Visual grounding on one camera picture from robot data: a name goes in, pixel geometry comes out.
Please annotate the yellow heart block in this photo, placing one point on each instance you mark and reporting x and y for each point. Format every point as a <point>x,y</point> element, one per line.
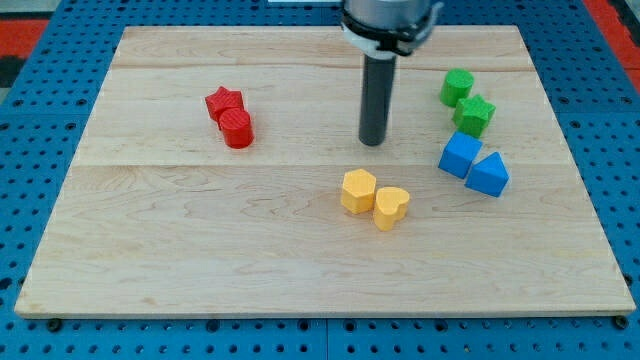
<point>390,206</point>

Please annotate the yellow hexagon block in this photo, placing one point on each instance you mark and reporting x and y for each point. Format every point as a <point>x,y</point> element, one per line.
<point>358,191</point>

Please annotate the red cylinder block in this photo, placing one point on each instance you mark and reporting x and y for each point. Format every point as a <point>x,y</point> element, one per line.
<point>236,127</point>

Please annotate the light wooden board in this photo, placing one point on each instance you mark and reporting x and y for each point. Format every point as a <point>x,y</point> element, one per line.
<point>159,218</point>

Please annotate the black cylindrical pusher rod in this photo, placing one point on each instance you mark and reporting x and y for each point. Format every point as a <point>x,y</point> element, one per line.
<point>377,85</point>

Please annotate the red star block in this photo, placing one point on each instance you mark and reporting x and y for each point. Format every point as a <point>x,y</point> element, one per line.
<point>221,100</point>

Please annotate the blue cube block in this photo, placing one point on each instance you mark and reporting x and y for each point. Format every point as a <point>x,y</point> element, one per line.
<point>459,153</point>

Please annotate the green star block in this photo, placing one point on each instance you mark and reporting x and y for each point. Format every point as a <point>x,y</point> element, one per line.
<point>473,115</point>

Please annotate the blue triangle block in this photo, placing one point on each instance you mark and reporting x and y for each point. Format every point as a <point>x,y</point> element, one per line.
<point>489,176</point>

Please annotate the green cylinder block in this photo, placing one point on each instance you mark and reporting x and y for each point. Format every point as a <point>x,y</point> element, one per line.
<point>456,85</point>

